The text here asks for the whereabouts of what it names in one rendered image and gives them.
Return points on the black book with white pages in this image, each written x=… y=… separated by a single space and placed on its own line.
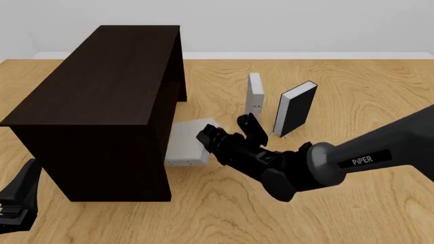
x=298 y=111

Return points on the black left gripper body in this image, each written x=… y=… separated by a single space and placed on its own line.
x=18 y=218

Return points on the right grey and black robot arm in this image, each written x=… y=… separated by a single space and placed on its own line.
x=369 y=145

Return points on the white upright book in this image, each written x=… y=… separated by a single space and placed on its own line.
x=255 y=94

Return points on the dark brown wooden cabinet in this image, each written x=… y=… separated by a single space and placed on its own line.
x=98 y=84

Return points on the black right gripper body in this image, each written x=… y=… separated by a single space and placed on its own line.
x=218 y=141

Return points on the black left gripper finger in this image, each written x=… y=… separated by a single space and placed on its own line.
x=25 y=183

